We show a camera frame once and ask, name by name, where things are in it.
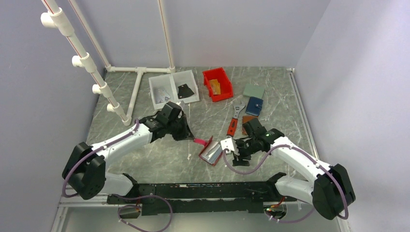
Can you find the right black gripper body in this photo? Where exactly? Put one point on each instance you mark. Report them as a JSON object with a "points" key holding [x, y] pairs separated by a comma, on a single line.
{"points": [[245, 149]]}

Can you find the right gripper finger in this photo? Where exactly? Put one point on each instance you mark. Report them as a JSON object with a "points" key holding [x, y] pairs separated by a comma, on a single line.
{"points": [[240, 162], [235, 152]]}

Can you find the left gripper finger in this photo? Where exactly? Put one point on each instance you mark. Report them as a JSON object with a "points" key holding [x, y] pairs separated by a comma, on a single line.
{"points": [[180, 136], [186, 128]]}

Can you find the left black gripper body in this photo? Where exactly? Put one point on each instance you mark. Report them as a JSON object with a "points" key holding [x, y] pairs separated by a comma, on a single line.
{"points": [[174, 126]]}

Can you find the red card holder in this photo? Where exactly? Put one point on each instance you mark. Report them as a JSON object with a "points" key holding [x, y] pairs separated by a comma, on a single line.
{"points": [[211, 151]]}

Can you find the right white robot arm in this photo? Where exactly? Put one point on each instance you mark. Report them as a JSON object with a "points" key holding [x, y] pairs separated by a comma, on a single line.
{"points": [[326, 187]]}

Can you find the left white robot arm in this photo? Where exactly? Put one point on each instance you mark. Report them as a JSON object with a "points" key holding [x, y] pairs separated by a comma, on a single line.
{"points": [[86, 172]]}

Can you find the cards in white tray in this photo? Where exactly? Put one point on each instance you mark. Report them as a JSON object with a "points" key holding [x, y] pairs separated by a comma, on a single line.
{"points": [[161, 95]]}

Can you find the blue card holder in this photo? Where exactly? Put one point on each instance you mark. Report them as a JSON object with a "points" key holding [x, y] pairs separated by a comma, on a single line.
{"points": [[254, 106]]}

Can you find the orange card in bin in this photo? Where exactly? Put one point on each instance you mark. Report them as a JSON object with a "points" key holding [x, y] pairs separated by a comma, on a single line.
{"points": [[215, 86]]}

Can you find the green card holder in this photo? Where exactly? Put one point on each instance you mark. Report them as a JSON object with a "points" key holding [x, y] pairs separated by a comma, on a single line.
{"points": [[254, 91]]}

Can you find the white divided tray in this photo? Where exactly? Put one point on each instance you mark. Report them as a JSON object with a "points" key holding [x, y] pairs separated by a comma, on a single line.
{"points": [[170, 82]]}

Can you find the red plastic bin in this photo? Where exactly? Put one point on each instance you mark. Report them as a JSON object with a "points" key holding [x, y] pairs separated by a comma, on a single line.
{"points": [[225, 84]]}

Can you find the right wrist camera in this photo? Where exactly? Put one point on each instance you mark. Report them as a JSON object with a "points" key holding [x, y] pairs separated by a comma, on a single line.
{"points": [[227, 145]]}

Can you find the red handled adjustable wrench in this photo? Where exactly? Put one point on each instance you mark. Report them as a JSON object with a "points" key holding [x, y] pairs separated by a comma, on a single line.
{"points": [[234, 121]]}

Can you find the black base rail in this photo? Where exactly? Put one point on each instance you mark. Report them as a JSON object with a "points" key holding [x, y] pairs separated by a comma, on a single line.
{"points": [[252, 197]]}

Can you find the white pvc pipe frame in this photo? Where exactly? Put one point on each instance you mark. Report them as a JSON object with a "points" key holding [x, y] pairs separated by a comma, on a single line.
{"points": [[55, 18]]}

